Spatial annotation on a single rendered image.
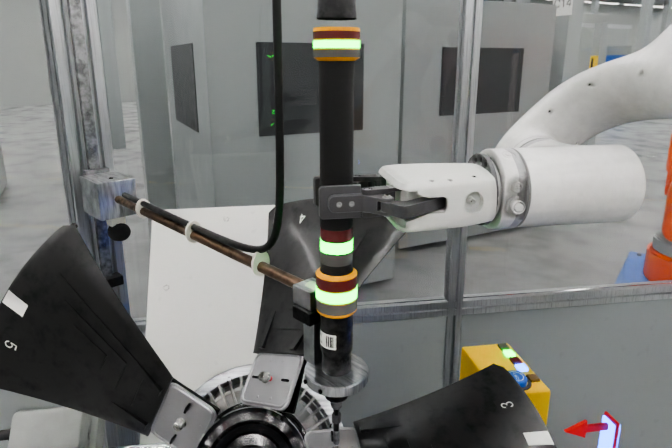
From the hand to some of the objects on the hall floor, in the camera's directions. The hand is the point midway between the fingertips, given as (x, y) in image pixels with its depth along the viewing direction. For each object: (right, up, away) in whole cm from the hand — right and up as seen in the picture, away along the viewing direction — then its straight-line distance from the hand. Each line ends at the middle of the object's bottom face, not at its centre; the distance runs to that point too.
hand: (336, 196), depth 51 cm
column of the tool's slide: (-50, -131, +88) cm, 166 cm away
